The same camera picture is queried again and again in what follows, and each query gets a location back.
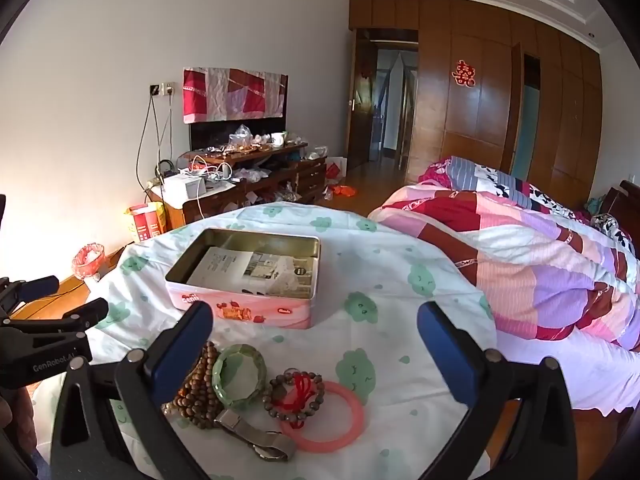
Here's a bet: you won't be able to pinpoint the green jade bracelet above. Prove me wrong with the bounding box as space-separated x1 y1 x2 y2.
211 342 268 411

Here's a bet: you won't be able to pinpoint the wooden bedroom door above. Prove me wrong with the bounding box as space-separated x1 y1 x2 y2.
346 29 378 170

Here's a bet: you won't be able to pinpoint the white box appliance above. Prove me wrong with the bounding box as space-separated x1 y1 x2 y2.
162 174 206 209

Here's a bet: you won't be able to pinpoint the orange item on floor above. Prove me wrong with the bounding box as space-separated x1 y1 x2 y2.
329 184 357 197

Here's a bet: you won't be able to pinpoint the black television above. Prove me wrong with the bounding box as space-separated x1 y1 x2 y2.
189 117 286 151

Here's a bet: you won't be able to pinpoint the bin with red bag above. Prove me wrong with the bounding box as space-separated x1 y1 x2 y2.
72 243 107 280

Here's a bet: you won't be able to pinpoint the wall power socket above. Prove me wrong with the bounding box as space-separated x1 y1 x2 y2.
150 82 175 96

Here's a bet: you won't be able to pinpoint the wooden television cabinet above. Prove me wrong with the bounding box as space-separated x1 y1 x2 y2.
146 142 326 230

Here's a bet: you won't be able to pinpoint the red double happiness decal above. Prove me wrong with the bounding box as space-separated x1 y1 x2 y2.
451 58 476 88

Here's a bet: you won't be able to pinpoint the brown wooden bead necklace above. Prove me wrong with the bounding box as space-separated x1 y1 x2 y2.
162 340 224 430

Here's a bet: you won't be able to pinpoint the red yellow carton box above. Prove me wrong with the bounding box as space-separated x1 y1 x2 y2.
125 202 166 243

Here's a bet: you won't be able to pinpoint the wooden wardrobe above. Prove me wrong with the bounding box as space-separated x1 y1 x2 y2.
349 0 602 209

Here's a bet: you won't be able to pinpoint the wooden headboard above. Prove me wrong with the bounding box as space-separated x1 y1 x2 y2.
601 180 640 254

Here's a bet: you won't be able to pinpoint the patchwork cloth television cover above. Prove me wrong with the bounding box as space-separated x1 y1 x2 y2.
182 67 288 125

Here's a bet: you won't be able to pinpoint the pink plastic bangle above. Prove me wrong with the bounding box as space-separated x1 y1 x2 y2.
278 380 366 455

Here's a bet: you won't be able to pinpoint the pink metal tin box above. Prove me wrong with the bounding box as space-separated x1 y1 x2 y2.
165 229 321 330

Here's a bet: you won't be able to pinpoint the person's left hand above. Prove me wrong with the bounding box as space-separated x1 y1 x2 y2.
0 388 37 455

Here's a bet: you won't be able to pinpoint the pink patchwork quilt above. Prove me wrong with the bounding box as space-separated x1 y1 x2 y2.
369 156 639 415

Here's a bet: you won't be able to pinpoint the printed paper leaflet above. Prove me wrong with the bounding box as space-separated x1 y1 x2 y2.
186 247 316 299

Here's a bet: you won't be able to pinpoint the red white paper bag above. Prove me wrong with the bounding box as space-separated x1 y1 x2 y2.
326 157 347 181

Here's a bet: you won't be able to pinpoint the hanging power cables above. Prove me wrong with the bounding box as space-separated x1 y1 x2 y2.
134 90 176 192

